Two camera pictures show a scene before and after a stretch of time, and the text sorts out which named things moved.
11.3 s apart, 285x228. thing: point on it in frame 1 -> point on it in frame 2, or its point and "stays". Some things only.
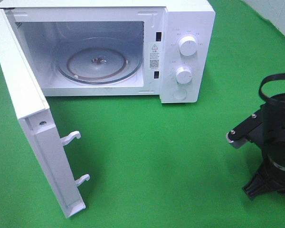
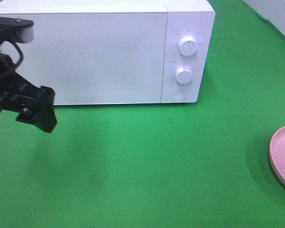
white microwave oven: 118,48 stays
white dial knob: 184,75 stays
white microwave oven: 33,110 -> 86,58
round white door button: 180,94 stays
